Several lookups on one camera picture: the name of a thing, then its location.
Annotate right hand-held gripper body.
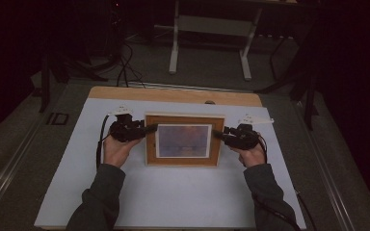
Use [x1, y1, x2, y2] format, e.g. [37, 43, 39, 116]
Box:
[223, 114, 275, 151]

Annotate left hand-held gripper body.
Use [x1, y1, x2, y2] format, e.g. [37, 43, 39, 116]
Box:
[108, 107, 146, 143]

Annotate wooden picture frame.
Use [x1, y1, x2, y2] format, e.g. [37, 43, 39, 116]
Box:
[144, 112, 226, 167]

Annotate person's right hand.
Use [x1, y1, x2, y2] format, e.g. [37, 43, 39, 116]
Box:
[228, 141, 268, 168]

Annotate person's left hand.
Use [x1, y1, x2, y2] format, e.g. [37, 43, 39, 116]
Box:
[102, 133, 143, 169]

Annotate wooden table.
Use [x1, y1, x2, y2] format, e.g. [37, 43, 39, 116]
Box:
[88, 85, 264, 108]

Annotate black floor socket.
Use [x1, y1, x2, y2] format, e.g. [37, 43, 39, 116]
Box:
[46, 112, 70, 126]

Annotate black metal stand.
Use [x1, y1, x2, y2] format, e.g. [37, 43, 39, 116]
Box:
[38, 44, 110, 114]
[255, 28, 322, 131]

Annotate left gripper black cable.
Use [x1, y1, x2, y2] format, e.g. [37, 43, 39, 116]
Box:
[95, 115, 119, 171]

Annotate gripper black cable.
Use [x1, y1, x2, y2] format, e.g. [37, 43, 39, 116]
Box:
[95, 115, 119, 171]
[251, 134, 318, 231]

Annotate black floor cables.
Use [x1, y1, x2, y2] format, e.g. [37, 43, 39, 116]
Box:
[115, 39, 147, 90]

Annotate white table frame legs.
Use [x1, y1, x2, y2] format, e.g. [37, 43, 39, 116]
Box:
[168, 0, 303, 82]

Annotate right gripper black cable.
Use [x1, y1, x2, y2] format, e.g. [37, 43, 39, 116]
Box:
[251, 134, 318, 231]

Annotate metal floor rail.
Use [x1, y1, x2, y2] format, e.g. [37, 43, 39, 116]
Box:
[292, 100, 357, 231]
[0, 118, 47, 222]

